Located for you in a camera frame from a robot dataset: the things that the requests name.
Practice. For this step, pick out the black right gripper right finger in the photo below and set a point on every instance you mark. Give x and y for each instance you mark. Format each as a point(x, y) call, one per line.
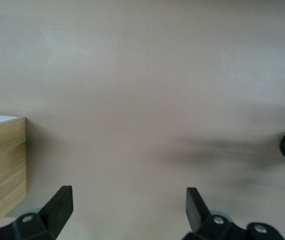
point(197, 212)

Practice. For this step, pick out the wooden drawer cabinet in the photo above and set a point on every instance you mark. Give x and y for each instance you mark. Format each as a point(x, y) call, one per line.
point(2, 162)

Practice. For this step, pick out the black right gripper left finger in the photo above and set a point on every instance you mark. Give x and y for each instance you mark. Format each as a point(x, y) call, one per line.
point(57, 207)

